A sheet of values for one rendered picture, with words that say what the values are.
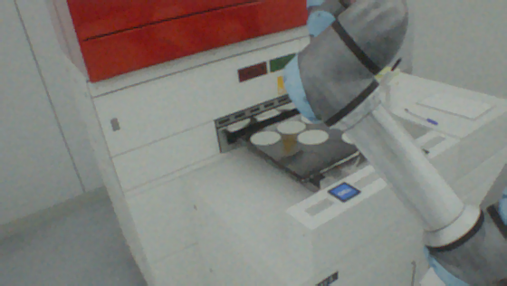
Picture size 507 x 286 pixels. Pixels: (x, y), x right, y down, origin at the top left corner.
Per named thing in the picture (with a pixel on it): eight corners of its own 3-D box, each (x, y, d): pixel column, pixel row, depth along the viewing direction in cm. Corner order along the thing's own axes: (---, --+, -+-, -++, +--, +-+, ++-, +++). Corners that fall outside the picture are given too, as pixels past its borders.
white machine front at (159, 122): (123, 195, 124) (85, 81, 106) (314, 118, 159) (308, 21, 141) (125, 200, 122) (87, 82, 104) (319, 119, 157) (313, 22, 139)
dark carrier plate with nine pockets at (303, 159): (240, 138, 134) (240, 137, 134) (316, 109, 149) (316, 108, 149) (303, 179, 107) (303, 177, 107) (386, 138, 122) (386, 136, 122)
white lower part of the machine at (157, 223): (132, 260, 214) (85, 132, 177) (252, 203, 250) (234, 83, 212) (180, 350, 159) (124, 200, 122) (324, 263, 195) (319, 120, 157)
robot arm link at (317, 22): (332, -5, 91) (330, -10, 100) (300, 27, 96) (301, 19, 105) (354, 19, 93) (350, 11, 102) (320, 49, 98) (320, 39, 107)
